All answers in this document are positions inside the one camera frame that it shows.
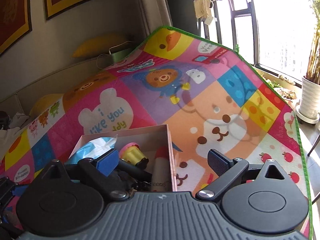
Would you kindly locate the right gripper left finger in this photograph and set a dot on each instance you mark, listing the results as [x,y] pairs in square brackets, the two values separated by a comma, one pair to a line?
[100,175]

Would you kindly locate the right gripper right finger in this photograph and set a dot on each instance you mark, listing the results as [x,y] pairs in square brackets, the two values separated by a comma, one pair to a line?
[230,172]

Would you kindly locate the blue white tissue pack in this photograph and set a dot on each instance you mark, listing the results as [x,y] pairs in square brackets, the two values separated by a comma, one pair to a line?
[93,149]

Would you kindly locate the cream toy yogurt bottle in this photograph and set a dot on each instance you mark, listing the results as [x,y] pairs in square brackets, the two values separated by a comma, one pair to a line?
[161,176]

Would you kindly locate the black plush toy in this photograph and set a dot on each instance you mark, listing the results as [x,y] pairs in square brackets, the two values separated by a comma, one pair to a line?
[134,178]

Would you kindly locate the pink cardboard box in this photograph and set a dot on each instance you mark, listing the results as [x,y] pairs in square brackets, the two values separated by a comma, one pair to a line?
[149,139]

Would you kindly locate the colourful cartoon play mat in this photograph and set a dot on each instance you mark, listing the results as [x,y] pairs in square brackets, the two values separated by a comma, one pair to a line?
[210,98]

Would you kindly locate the yellow cushion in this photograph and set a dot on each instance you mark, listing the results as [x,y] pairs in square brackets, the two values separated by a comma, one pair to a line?
[99,45]
[43,103]

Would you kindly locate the white ribbed plant pot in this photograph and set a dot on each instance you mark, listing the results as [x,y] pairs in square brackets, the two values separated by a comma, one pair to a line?
[308,109]

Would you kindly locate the green handbag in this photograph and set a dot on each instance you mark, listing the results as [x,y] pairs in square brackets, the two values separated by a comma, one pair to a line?
[120,51]

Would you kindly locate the bamboo plant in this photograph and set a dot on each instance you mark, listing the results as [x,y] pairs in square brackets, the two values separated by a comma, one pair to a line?
[312,73]

